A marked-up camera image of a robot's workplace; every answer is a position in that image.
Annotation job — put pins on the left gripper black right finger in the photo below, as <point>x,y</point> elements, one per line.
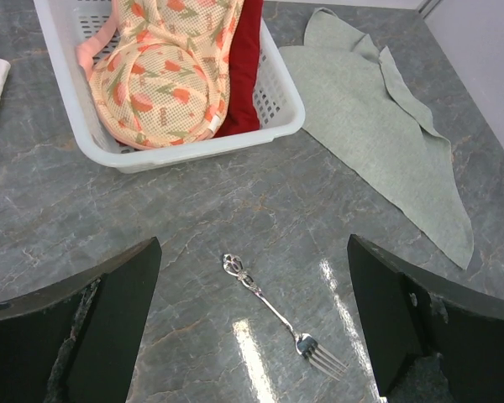
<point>407,312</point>

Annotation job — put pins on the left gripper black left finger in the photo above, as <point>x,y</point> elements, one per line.
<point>77,340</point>

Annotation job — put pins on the ornate silver fork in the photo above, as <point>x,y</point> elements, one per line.
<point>306,345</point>

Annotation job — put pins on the grey-green cloth napkin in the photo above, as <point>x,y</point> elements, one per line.
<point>359,107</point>

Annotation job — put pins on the floral mesh laundry bag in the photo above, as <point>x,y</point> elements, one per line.
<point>158,70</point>

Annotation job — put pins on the red cloth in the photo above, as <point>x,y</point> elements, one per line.
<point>244,56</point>

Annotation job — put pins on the white perforated plastic basket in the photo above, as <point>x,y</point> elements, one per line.
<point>65,24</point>

